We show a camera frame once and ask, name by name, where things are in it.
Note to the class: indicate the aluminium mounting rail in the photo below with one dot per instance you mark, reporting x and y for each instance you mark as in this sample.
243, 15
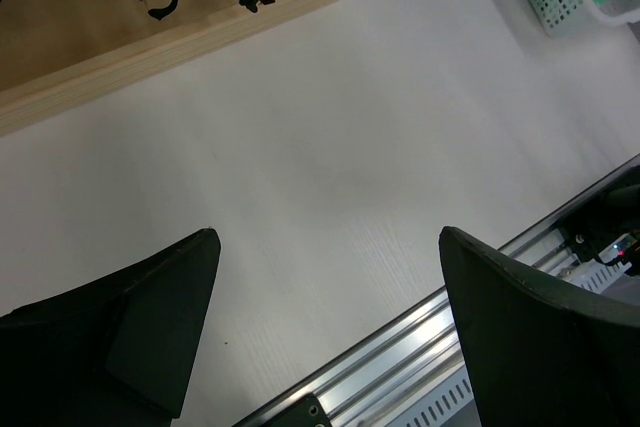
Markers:
378, 378

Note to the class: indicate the white slotted cable duct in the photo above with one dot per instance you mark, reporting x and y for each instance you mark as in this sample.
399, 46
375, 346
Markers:
453, 392

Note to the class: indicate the wooden clothes rack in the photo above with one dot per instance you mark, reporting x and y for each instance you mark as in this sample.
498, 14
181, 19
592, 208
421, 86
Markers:
57, 54

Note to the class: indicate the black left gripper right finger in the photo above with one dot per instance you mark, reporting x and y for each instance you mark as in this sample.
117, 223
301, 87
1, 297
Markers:
539, 351

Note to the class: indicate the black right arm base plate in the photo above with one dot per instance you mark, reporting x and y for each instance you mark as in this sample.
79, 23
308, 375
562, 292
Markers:
610, 216

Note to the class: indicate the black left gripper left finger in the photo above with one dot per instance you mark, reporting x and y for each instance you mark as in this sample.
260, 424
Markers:
117, 351

